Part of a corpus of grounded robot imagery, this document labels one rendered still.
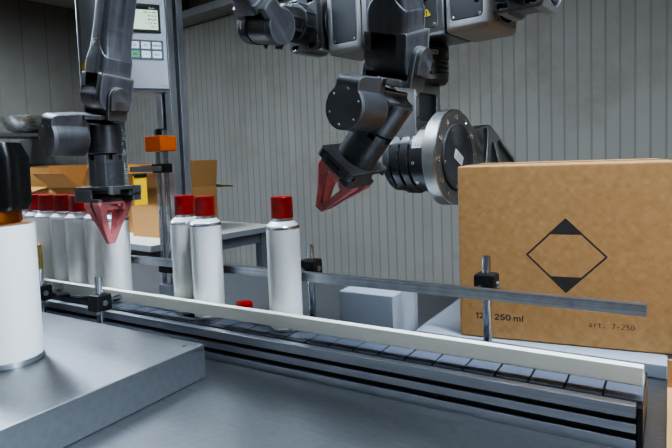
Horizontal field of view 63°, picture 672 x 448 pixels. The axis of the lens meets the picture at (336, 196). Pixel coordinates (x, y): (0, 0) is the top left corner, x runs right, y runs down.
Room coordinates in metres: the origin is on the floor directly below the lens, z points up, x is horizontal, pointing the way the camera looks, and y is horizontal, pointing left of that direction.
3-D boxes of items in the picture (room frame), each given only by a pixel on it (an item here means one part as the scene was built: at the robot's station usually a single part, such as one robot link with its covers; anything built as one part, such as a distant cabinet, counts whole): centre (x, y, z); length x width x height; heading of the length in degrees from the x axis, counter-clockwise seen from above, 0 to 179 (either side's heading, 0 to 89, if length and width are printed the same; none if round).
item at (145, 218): (2.83, 0.83, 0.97); 0.51 x 0.42 x 0.37; 147
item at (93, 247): (1.08, 0.47, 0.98); 0.05 x 0.05 x 0.20
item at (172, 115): (1.16, 0.34, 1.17); 0.04 x 0.04 x 0.67; 59
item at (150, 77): (1.14, 0.42, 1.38); 0.17 x 0.10 x 0.19; 114
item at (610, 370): (0.83, 0.15, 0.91); 1.07 x 0.01 x 0.02; 59
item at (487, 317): (0.75, -0.20, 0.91); 0.07 x 0.03 x 0.17; 149
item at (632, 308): (0.90, 0.11, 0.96); 1.07 x 0.01 x 0.01; 59
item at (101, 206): (0.96, 0.40, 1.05); 0.07 x 0.07 x 0.09; 58
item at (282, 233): (0.84, 0.08, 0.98); 0.05 x 0.05 x 0.20
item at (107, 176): (0.95, 0.40, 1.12); 0.10 x 0.07 x 0.07; 58
